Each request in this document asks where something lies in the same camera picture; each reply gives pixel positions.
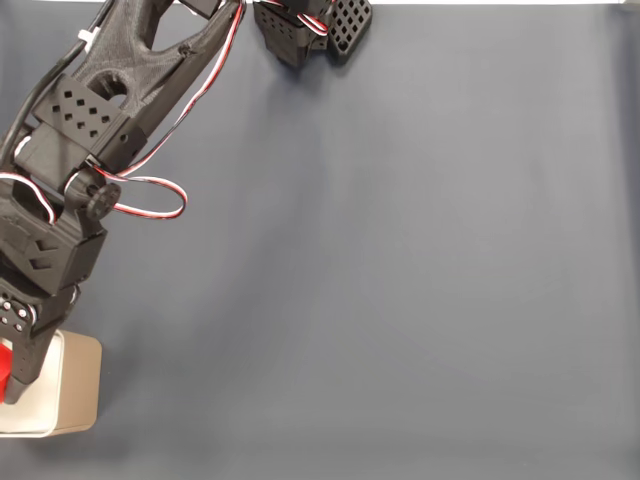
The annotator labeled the white zip tie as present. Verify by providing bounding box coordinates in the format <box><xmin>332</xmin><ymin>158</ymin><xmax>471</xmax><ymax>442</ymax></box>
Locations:
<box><xmin>77</xmin><ymin>28</ymin><xmax>102</xmax><ymax>54</ymax></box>

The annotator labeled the beige box with white inside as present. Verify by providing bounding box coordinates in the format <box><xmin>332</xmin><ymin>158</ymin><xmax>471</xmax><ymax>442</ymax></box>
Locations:
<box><xmin>0</xmin><ymin>329</ymin><xmax>103</xmax><ymax>439</ymax></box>

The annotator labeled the black camera cable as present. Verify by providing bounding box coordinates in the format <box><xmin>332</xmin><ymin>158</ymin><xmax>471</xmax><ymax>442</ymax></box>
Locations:
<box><xmin>0</xmin><ymin>0</ymin><xmax>119</xmax><ymax>166</ymax></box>

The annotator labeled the red white black servo cable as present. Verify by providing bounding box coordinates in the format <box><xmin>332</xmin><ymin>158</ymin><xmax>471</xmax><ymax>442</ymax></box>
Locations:
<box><xmin>287</xmin><ymin>0</ymin><xmax>337</xmax><ymax>37</ymax></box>
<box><xmin>92</xmin><ymin>0</ymin><xmax>248</xmax><ymax>222</ymax></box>
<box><xmin>0</xmin><ymin>171</ymin><xmax>57</xmax><ymax>226</ymax></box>

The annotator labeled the red cube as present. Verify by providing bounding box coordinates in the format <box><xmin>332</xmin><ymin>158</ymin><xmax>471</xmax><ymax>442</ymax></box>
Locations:
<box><xmin>0</xmin><ymin>338</ymin><xmax>14</xmax><ymax>404</ymax></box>

